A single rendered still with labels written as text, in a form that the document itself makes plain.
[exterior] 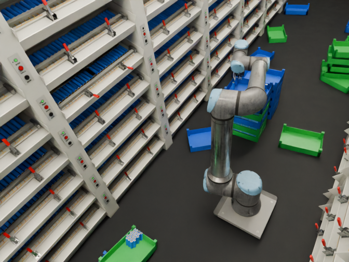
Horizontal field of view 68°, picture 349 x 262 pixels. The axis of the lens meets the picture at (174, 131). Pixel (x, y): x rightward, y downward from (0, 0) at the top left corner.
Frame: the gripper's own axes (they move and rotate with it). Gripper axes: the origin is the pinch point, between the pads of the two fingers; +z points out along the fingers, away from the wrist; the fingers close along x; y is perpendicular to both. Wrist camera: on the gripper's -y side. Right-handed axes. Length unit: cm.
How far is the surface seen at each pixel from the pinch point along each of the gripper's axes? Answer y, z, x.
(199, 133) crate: 25, 41, -32
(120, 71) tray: 33, -54, -73
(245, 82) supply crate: 2.3, 4.2, 6.9
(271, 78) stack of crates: -9.1, 17.1, 31.1
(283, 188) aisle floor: 81, 27, 24
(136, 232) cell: 110, 11, -76
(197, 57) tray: -26.3, 1.9, -29.3
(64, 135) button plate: 73, -58, -96
